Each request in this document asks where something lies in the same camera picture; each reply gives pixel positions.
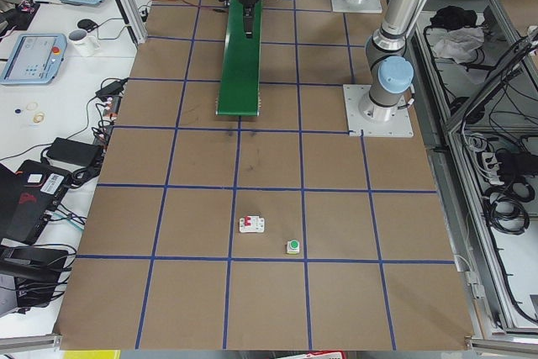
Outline black computer mouse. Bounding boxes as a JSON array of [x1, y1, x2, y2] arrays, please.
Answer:
[[77, 18, 99, 33]]

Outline green conveyor belt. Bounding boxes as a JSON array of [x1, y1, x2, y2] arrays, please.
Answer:
[[216, 0, 262, 117]]

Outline white mug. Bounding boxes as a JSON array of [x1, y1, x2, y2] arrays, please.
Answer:
[[68, 29, 101, 57]]

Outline near teach pendant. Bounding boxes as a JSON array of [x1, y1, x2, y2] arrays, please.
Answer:
[[1, 34, 67, 86]]

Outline black laptop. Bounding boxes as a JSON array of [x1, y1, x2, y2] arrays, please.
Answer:
[[1, 160, 71, 245]]

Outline green push button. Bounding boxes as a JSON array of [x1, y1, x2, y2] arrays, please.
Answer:
[[286, 239, 300, 255]]

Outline black power adapter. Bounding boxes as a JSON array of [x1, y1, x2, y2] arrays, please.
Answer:
[[46, 137, 103, 167]]

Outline black white cloth pile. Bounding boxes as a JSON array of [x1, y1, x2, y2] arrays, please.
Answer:
[[430, 5, 484, 64]]

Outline white red circuit breaker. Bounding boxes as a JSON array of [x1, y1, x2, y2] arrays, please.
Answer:
[[239, 215, 265, 233]]

